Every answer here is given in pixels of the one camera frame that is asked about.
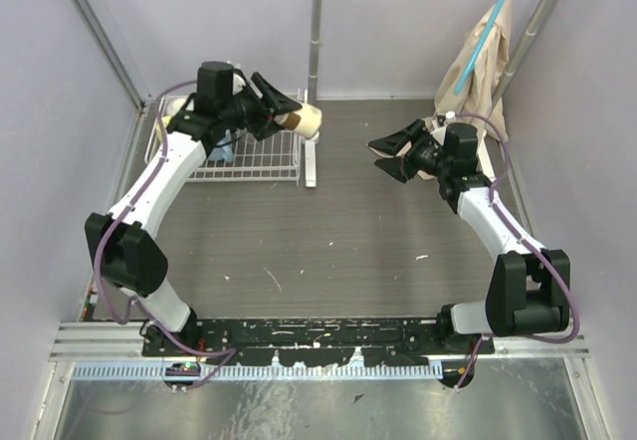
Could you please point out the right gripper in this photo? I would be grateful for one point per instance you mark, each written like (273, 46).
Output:
(402, 168)

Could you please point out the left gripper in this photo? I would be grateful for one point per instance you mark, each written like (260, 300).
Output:
(260, 110)

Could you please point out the steel cup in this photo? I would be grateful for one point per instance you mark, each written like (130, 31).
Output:
(305, 122)

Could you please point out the blue mug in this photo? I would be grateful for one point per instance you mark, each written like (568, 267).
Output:
(223, 151)

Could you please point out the white speckled mug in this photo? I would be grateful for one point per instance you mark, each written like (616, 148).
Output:
(174, 106)

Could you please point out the yellow mug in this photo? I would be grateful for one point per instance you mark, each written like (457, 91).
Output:
(160, 127)

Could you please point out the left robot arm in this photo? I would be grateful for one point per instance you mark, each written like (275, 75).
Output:
(122, 243)

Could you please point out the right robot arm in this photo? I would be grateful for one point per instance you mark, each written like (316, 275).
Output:
(528, 293)

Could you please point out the beige cloth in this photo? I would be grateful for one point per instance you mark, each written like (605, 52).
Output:
(476, 94)

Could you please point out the blue clothes hanger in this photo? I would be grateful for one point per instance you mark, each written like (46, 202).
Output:
(470, 65)

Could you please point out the white wire dish rack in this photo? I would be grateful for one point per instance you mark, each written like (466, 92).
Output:
(264, 156)

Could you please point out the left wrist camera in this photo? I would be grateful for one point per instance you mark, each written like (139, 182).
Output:
(239, 82)

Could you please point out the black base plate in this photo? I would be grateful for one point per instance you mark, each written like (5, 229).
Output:
(323, 342)

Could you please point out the blue cable duct strip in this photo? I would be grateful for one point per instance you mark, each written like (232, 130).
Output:
(167, 370)

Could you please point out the metal clothes rack frame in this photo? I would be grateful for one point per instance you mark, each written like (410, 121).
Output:
(541, 13)

